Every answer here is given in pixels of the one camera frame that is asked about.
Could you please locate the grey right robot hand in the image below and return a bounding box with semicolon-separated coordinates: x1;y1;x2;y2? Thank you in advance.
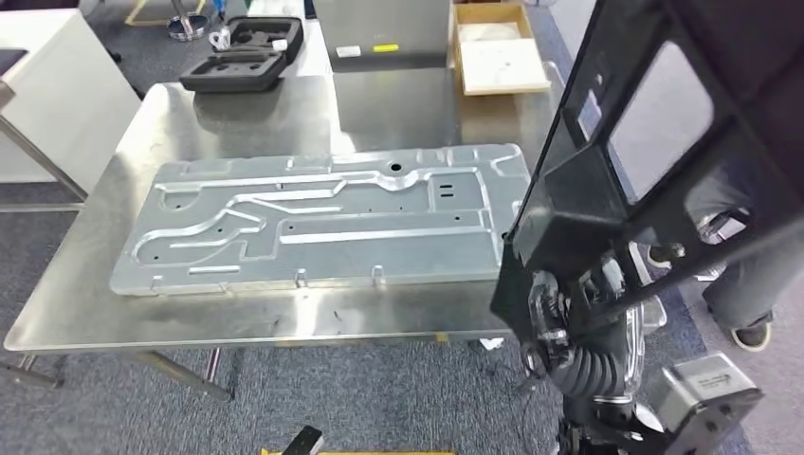
520;256;630;379

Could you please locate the long black plastic part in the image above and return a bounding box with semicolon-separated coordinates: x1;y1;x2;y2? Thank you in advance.
489;0;804;359

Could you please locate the stainless steel workbench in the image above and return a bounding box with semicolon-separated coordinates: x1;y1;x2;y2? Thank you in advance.
0;63;567;403

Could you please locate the white and black box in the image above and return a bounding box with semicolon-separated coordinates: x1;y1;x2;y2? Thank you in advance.
647;351;764;455

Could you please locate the office chair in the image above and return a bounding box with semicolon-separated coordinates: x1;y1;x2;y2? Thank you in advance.
693;209;752;282

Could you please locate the person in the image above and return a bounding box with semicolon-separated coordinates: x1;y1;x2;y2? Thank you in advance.
628;156;804;353

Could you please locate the stamped sheet metal panel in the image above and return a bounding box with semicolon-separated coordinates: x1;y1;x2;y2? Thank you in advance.
109;142;532;298

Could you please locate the white round disc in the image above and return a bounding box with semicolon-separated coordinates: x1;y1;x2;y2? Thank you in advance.
465;22;523;44

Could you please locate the open cardboard box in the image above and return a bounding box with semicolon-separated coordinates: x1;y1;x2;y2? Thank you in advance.
450;1;535;70

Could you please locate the grey laptop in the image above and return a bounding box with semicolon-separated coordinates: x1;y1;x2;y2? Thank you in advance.
312;0;452;73

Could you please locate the open black foam case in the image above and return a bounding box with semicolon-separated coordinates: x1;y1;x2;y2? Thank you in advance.
180;15;304;94

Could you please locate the chrome stanchion base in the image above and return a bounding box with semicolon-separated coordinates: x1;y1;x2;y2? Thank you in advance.
166;0;210;43

